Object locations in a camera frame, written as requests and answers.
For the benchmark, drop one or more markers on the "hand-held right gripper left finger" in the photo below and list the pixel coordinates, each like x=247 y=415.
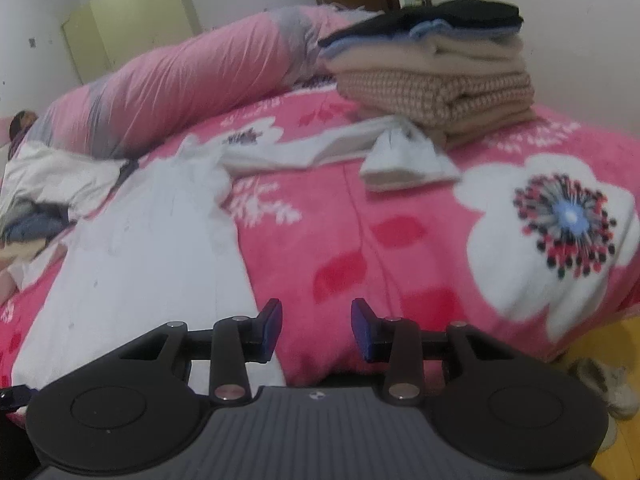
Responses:
x=271 y=327

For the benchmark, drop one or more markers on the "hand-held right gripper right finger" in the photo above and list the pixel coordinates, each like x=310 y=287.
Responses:
x=359 y=330

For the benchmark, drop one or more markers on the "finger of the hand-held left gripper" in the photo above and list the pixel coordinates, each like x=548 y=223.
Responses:
x=12 y=398

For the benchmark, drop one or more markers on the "white button shirt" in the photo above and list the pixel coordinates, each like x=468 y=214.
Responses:
x=150 y=260

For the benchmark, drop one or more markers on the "pink floral blanket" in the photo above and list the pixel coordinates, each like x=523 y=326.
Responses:
x=400 y=270

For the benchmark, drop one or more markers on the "beige crumpled cloth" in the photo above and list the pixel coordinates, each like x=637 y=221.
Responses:
x=25 y=252

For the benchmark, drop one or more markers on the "dark blue crumpled cloth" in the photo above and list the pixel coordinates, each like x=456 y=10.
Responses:
x=35 y=222

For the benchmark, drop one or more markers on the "small dark cloth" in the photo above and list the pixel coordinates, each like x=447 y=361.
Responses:
x=127 y=172

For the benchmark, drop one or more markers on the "white crumpled garment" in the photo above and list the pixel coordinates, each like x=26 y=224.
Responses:
x=60 y=175

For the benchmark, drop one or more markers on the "plain beige folded garment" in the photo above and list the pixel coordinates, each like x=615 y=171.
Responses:
x=425 y=57
x=480 y=130

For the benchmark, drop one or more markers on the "beige checked folded sweater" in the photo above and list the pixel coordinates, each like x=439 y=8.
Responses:
x=440 y=95

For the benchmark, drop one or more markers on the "grey white shoe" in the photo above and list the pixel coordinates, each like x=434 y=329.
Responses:
x=605 y=385

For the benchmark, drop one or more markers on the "pink grey rolled quilt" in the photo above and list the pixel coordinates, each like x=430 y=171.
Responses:
x=200 y=70

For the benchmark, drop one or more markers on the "light blue folded garment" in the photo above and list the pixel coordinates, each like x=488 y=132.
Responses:
x=430 y=30

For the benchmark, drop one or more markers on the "black folded garment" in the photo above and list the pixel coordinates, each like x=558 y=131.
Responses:
x=450 y=15

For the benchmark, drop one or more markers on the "yellow green wardrobe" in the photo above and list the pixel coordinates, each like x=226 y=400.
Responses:
x=125 y=25

